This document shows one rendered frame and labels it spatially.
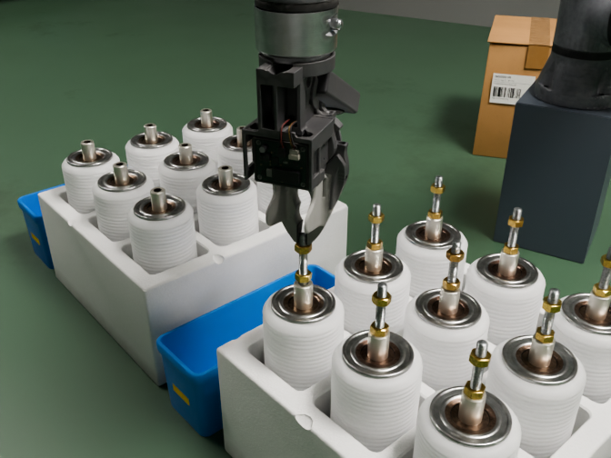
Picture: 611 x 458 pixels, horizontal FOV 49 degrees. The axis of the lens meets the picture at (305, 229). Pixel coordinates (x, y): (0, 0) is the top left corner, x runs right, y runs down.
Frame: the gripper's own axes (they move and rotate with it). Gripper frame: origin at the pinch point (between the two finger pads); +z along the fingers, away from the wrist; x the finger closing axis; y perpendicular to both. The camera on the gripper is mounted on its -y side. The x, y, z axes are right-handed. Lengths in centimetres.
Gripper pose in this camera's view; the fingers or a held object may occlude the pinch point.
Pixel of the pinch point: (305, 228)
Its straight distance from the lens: 73.5
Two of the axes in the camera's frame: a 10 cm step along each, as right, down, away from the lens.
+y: -3.7, 4.7, -8.0
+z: 0.0, 8.6, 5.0
